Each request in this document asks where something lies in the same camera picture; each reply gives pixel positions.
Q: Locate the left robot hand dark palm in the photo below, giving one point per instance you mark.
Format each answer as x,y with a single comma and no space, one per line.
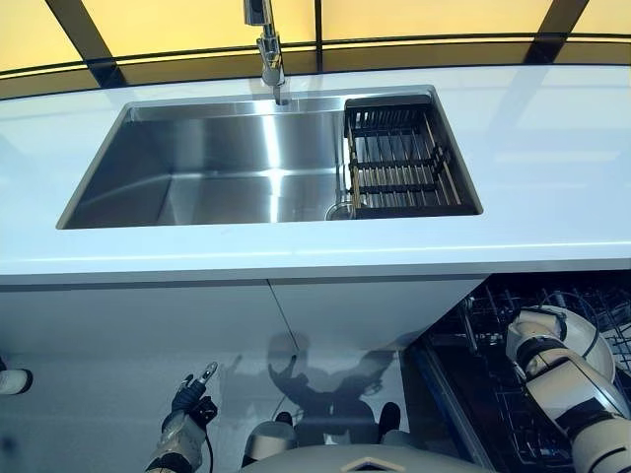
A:
187,399

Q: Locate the right robot hand dark palm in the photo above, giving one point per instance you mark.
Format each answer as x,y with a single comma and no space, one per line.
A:
561,325

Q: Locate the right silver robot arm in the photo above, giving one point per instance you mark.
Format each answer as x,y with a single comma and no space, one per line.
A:
567,394

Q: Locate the left robot leg black foot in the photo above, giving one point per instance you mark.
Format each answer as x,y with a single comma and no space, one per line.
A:
268,438

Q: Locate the wide white cabinet door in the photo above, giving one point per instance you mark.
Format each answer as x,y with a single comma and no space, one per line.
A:
123,320

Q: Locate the robot torso white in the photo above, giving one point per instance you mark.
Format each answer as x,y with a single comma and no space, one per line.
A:
320,460

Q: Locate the white shoe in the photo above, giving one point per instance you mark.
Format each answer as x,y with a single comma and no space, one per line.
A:
12,380

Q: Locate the narrow white cabinet door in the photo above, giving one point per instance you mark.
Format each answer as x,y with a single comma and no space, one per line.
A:
370,310

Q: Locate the black sink dish rack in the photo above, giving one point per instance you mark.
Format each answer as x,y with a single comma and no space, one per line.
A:
394,162

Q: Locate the stainless steel sink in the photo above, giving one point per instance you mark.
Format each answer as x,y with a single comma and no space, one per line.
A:
197,162

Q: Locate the round sink drain strainer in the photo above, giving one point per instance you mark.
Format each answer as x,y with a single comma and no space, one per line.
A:
340,210

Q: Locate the chrome pull-down faucet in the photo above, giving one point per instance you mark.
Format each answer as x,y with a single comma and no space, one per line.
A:
270,59

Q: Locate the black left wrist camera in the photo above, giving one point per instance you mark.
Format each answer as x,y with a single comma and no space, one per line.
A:
208,410

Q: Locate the dark window frame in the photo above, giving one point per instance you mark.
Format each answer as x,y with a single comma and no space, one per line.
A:
79,34

